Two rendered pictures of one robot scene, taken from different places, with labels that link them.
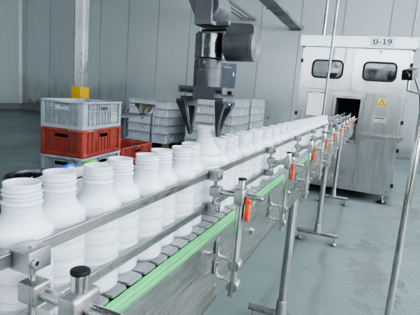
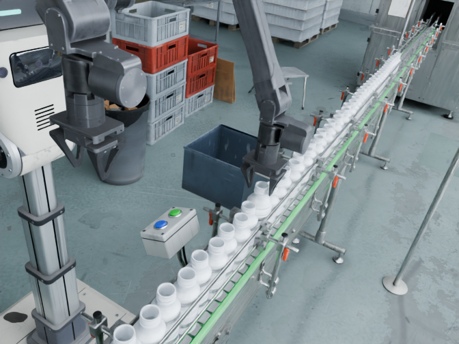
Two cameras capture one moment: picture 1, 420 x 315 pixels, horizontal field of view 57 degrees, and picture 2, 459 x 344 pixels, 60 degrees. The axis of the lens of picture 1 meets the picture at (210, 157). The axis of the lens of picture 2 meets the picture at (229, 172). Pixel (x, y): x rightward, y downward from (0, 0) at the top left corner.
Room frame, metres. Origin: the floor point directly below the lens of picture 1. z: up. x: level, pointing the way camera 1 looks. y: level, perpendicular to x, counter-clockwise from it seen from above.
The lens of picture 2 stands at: (-0.08, 0.04, 1.78)
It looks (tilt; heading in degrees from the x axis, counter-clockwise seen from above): 32 degrees down; 4
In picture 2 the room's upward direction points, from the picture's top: 8 degrees clockwise
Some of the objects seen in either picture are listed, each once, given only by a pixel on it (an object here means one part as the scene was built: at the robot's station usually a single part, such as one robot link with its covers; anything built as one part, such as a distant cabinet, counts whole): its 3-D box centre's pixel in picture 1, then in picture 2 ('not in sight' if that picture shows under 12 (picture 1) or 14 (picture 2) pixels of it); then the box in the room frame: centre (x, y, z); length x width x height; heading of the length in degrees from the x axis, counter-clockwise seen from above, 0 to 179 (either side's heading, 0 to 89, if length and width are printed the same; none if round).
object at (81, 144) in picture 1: (83, 138); (151, 48); (3.31, 1.10, 0.78); 0.61 x 0.41 x 0.22; 165
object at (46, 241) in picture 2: not in sight; (48, 252); (0.85, 0.70, 0.74); 0.11 x 0.11 x 0.40; 68
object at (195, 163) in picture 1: (188, 183); (244, 228); (0.75, 0.04, 1.08); 0.06 x 0.06 x 0.17
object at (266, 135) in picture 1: (262, 154); (313, 155); (1.24, -0.17, 1.08); 0.06 x 0.06 x 0.17
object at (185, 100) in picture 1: (197, 112); (256, 174); (0.81, 0.03, 1.22); 0.07 x 0.07 x 0.09; 68
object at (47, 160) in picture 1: (82, 164); (151, 73); (3.30, 1.10, 0.55); 0.61 x 0.41 x 0.22; 165
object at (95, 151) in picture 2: not in sight; (96, 152); (0.45, 0.30, 1.44); 0.07 x 0.07 x 0.09; 68
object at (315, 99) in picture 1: (315, 103); (400, 2); (5.26, -1.34, 1.22); 0.23 x 0.03 x 0.32; 68
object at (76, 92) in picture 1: (79, 107); not in sight; (10.53, 3.62, 0.55); 0.40 x 0.40 x 1.10; 68
